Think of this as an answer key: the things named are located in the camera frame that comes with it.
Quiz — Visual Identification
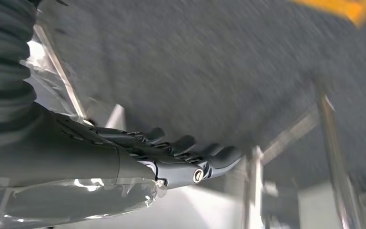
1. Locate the stainless steel workbench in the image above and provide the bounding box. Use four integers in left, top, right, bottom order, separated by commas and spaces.
243, 80, 366, 229

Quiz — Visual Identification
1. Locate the steel side table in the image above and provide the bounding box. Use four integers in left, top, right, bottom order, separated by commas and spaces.
22, 23, 127, 130

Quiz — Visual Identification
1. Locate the yellow floor tape square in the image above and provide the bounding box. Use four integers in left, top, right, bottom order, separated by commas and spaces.
288, 0, 366, 28

